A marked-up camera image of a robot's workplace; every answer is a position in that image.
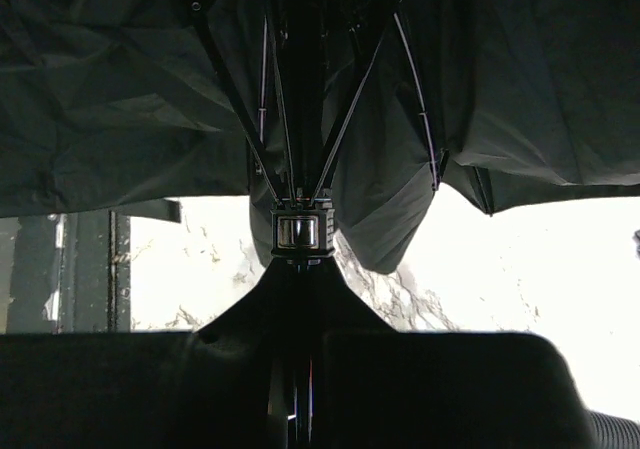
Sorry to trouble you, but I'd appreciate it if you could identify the black corrugated hose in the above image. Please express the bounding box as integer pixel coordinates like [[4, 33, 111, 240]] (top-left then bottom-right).
[[584, 408, 640, 449]]

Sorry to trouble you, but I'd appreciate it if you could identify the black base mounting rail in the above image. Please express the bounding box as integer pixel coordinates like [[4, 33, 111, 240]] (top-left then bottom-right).
[[1, 210, 132, 334]]

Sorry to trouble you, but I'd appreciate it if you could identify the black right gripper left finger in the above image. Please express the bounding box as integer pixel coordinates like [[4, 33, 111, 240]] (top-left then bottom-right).
[[1, 260, 304, 448]]

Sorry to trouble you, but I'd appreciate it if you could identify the black folding umbrella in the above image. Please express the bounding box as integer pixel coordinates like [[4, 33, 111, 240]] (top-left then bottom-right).
[[1, 0, 639, 273]]

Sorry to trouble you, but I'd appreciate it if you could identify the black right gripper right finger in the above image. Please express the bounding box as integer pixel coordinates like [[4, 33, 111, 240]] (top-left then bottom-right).
[[299, 261, 595, 448]]

